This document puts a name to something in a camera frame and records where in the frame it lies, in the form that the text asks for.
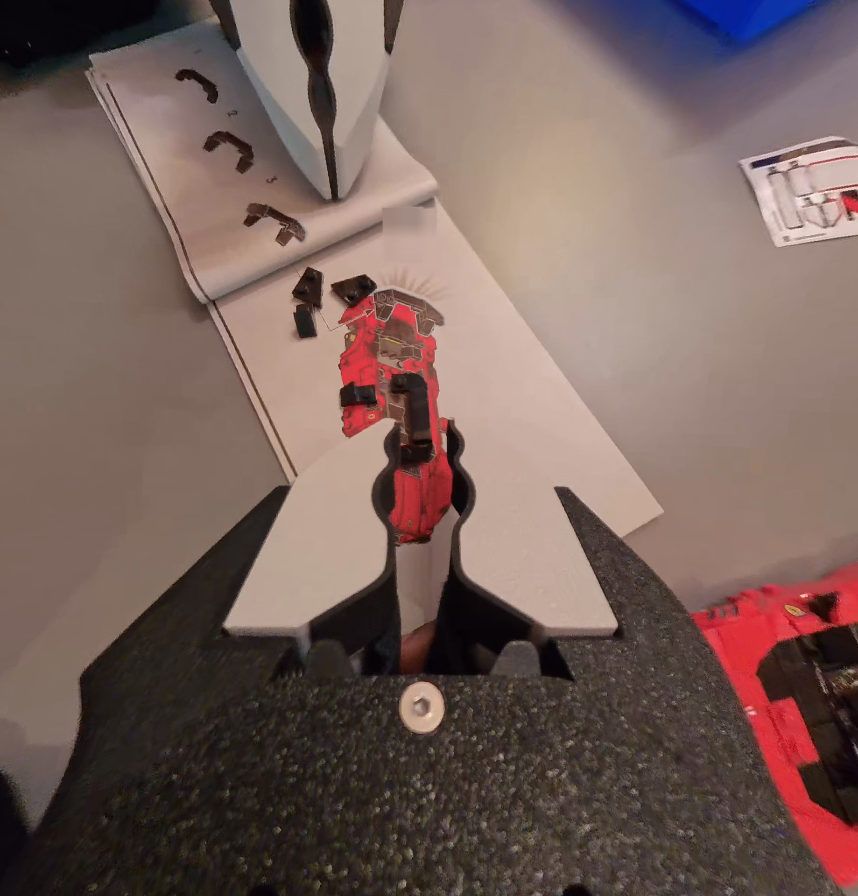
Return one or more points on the red lego car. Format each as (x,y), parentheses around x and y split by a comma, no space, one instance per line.
(751,686)

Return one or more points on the blue plastic storage bin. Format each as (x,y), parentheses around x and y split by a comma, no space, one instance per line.
(737,14)

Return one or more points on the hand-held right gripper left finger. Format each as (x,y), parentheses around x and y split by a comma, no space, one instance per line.
(317,553)

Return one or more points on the lego sticker sheet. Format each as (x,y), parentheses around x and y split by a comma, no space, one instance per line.
(807,189)

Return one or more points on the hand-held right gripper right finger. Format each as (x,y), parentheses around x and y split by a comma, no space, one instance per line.
(534,560)

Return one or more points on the black lego arch piece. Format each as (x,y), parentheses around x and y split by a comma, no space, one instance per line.
(415,413)

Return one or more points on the lego instruction booklet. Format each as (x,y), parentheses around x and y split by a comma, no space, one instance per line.
(541,420)

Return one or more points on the small black lego slope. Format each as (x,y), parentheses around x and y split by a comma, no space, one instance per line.
(304,322)
(362,396)

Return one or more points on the black lego wedge plate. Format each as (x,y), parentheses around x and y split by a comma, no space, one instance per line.
(353,287)
(308,283)

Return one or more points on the person's left forearm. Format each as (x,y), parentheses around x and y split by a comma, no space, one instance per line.
(51,28)

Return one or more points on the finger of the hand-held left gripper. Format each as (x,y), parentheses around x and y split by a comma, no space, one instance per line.
(275,70)
(362,91)

